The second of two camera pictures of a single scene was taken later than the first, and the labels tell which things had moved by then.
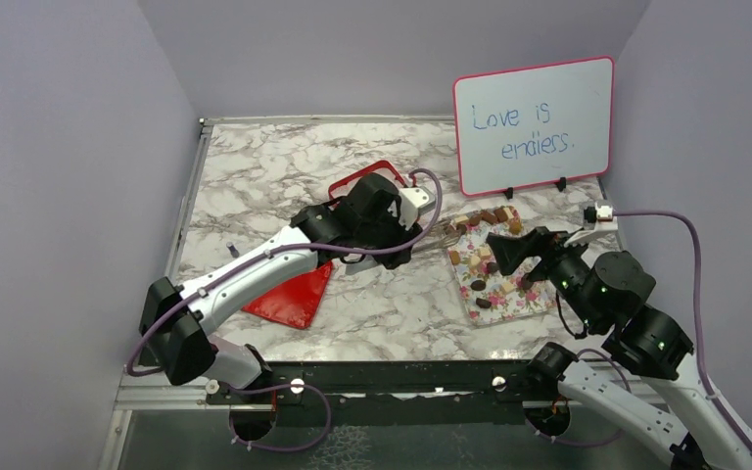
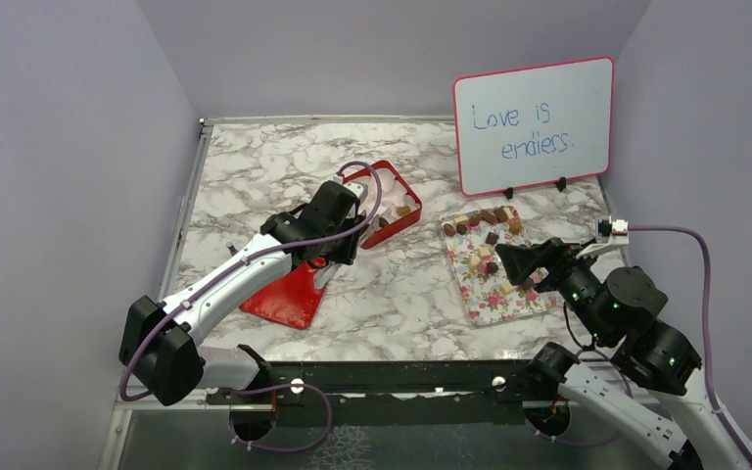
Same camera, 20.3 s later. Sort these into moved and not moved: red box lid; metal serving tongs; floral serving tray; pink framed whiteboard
Moved: metal serving tongs
Not moved: red box lid; floral serving tray; pink framed whiteboard
